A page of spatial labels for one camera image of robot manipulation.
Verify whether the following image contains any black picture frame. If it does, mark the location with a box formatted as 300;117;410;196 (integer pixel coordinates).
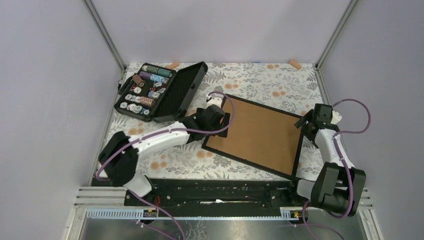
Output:
201;94;312;181

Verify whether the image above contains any brown cardboard backing board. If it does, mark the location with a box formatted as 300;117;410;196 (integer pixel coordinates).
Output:
205;97;304;176

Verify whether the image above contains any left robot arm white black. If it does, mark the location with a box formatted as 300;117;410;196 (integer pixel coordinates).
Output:
95;91;236;206

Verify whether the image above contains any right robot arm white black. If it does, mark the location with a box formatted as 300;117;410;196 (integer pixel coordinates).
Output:
286;103;367;218

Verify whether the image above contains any floral patterned table mat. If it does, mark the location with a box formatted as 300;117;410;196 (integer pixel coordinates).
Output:
95;62;346;182

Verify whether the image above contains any right wooden cork piece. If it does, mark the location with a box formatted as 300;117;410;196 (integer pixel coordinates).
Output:
288;59;302;70

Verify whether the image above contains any wooden cork piece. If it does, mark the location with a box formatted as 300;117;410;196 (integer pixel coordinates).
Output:
165;62;180;70
288;59;302;70

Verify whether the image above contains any black open poker chip case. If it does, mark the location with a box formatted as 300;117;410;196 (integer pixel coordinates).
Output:
114;61;208;123

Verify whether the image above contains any left wooden cork piece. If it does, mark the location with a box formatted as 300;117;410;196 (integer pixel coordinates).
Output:
165;62;180;70

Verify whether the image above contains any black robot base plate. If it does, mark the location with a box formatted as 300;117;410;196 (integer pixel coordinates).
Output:
143;178;306;216

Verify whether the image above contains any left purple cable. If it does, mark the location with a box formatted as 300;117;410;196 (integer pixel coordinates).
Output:
95;91;236;240

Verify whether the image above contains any purple cable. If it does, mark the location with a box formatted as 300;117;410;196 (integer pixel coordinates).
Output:
95;91;236;240
301;97;372;240

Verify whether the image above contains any white slotted cable duct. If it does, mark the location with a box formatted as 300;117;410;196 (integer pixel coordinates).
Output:
86;208;301;221

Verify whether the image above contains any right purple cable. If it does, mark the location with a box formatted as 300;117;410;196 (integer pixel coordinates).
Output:
301;97;372;240

